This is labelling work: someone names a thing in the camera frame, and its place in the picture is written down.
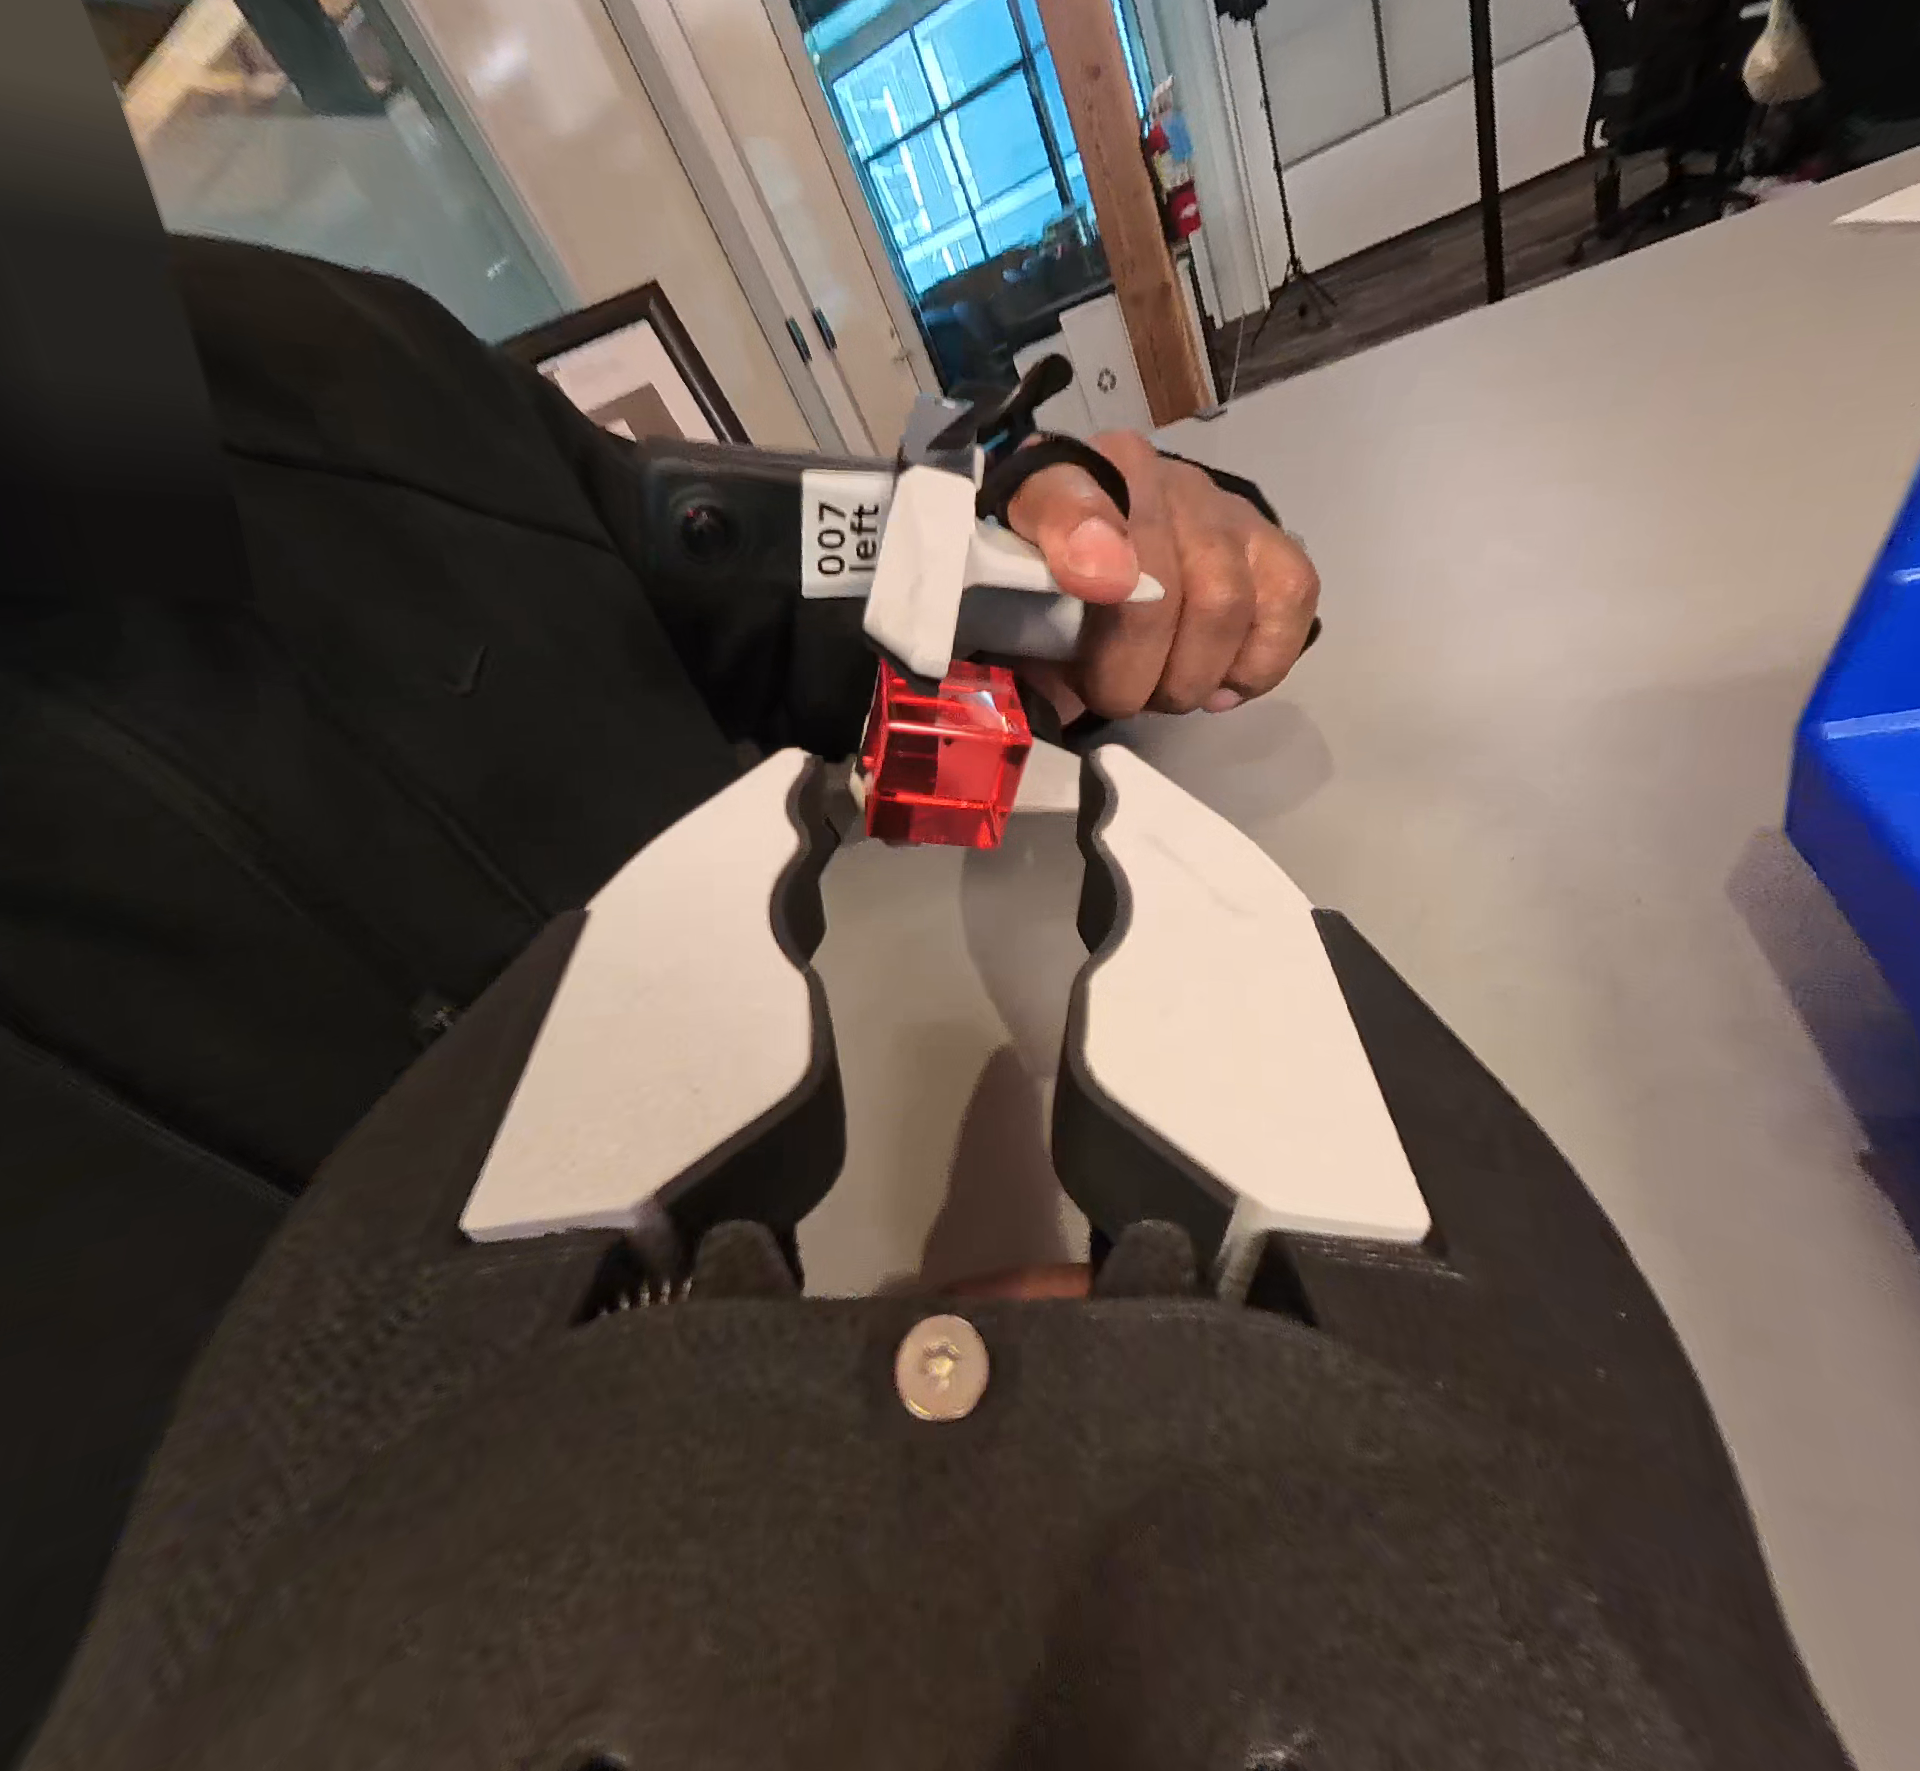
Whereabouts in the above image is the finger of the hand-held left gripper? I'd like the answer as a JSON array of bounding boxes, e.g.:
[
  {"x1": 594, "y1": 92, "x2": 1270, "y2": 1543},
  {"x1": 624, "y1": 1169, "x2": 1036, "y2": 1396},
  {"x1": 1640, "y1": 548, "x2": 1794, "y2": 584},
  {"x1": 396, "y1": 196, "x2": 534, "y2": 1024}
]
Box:
[
  {"x1": 949, "y1": 585, "x2": 1091, "y2": 664},
  {"x1": 861, "y1": 457, "x2": 993, "y2": 675}
]

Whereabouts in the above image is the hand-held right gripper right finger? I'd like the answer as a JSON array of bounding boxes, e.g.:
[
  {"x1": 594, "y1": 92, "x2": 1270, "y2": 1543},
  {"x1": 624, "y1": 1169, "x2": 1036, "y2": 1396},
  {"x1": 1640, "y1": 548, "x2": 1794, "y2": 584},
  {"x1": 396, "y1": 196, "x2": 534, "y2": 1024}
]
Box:
[{"x1": 1056, "y1": 742, "x2": 1434, "y2": 1300}]

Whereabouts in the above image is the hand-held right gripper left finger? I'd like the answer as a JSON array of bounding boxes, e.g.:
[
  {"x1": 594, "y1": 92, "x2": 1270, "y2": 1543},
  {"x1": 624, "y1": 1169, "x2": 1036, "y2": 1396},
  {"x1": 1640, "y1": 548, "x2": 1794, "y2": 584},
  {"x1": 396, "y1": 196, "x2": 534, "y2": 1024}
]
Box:
[{"x1": 457, "y1": 749, "x2": 850, "y2": 1300}]

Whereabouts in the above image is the red transparent cube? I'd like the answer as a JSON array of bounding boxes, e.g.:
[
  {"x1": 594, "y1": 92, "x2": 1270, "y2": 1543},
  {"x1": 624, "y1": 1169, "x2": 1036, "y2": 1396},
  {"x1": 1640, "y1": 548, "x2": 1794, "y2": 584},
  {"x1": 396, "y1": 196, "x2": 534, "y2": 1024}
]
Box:
[{"x1": 859, "y1": 661, "x2": 1036, "y2": 853}]

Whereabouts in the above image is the blue plastic bin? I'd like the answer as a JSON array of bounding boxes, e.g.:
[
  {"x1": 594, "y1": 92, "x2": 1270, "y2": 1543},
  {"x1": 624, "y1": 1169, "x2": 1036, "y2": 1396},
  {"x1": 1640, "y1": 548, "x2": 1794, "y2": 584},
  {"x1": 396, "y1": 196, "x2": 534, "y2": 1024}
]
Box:
[{"x1": 1786, "y1": 465, "x2": 1920, "y2": 1143}]

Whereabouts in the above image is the person's left hand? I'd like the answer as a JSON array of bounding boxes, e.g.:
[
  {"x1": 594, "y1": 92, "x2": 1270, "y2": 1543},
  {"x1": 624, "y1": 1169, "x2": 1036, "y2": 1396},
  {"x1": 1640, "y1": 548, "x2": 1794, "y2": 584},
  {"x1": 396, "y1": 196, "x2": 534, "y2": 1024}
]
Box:
[{"x1": 1008, "y1": 433, "x2": 1324, "y2": 721}]

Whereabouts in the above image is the dark framed picture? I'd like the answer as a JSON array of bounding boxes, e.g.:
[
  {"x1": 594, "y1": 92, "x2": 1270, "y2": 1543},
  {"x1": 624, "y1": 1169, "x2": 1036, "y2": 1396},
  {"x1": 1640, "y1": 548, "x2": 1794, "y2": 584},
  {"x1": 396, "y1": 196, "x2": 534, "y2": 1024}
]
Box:
[{"x1": 502, "y1": 282, "x2": 754, "y2": 449}]

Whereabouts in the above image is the white recycling bin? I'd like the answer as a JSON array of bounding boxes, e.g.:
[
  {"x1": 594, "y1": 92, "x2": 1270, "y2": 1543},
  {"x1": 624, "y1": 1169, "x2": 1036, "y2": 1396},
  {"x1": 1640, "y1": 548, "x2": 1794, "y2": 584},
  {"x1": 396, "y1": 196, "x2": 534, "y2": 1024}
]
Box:
[{"x1": 1057, "y1": 301, "x2": 1157, "y2": 430}]

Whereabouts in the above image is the person's black jacket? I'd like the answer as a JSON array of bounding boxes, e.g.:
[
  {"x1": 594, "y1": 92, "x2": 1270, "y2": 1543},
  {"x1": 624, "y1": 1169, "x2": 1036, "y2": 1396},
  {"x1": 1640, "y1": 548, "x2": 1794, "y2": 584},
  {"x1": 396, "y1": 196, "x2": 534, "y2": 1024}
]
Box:
[{"x1": 0, "y1": 233, "x2": 843, "y2": 1653}]

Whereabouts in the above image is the red fire extinguisher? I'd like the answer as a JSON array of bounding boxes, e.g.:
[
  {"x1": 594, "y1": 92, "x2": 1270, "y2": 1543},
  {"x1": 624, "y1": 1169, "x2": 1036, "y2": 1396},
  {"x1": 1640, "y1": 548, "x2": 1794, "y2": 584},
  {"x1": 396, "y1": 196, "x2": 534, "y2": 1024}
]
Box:
[{"x1": 1148, "y1": 112, "x2": 1202, "y2": 247}]

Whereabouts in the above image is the black stand pole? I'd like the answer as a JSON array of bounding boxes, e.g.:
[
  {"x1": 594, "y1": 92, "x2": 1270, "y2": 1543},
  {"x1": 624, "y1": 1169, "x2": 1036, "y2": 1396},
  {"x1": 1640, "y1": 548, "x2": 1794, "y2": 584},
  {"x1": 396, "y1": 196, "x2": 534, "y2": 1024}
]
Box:
[{"x1": 1464, "y1": 0, "x2": 1507, "y2": 304}]

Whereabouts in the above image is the black office chair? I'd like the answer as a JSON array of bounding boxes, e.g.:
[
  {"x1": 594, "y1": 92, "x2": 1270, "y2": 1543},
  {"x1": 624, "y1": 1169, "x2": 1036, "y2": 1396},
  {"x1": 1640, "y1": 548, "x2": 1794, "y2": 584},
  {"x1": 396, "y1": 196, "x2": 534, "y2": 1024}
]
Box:
[{"x1": 1568, "y1": 0, "x2": 1758, "y2": 251}]

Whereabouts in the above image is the wooden post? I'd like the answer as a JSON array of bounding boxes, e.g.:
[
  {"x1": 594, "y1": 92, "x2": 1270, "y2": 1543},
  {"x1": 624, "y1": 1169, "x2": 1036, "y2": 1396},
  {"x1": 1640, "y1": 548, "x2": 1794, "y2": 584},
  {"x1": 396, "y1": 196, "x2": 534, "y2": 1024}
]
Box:
[{"x1": 998, "y1": 0, "x2": 1216, "y2": 413}]

